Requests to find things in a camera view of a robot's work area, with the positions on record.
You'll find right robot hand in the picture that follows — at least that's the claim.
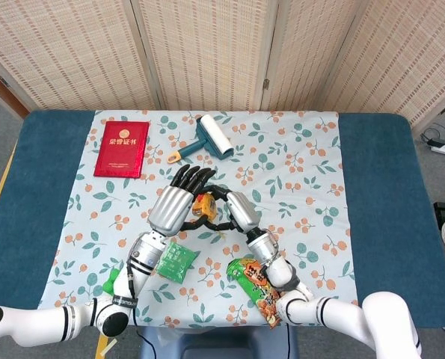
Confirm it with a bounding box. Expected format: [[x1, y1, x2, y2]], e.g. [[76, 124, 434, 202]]
[[203, 182, 263, 236]]

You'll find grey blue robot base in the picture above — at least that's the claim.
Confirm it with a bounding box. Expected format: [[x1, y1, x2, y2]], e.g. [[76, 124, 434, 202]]
[[138, 324, 298, 359]]

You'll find small yellow snack packet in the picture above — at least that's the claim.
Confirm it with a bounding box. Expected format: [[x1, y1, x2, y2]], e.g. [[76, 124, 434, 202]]
[[191, 191, 229, 240]]

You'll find green packet at edge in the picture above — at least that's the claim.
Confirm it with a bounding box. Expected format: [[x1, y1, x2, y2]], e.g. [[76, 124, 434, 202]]
[[102, 268, 120, 298]]

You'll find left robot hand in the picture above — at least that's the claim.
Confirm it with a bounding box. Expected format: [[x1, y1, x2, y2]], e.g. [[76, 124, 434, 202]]
[[147, 164, 218, 237]]

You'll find floral printed tablecloth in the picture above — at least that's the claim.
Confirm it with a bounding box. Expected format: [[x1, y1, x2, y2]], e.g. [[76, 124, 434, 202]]
[[38, 108, 360, 330]]

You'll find teal lint roller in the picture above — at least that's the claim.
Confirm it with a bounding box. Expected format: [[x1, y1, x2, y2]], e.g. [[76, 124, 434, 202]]
[[166, 114, 235, 165]]

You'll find green snack bag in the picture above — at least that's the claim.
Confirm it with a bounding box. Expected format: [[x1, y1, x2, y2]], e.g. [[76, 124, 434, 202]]
[[227, 257, 283, 330]]

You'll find woven folding screen panel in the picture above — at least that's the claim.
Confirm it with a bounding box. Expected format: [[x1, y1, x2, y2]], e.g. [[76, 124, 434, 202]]
[[263, 0, 363, 113], [130, 0, 281, 112], [0, 0, 165, 112], [334, 0, 445, 130]]

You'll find brown wooden door frame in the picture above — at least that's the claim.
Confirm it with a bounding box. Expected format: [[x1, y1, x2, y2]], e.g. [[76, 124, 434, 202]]
[[0, 61, 31, 121]]

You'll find red certificate book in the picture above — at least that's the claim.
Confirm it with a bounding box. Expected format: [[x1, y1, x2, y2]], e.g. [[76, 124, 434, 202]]
[[93, 120, 150, 180]]

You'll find black power cable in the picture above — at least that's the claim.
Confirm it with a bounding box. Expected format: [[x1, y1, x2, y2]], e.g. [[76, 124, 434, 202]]
[[419, 123, 445, 145]]

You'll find green tea packet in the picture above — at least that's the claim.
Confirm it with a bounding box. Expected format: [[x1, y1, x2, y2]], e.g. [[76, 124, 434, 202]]
[[155, 241, 200, 286]]

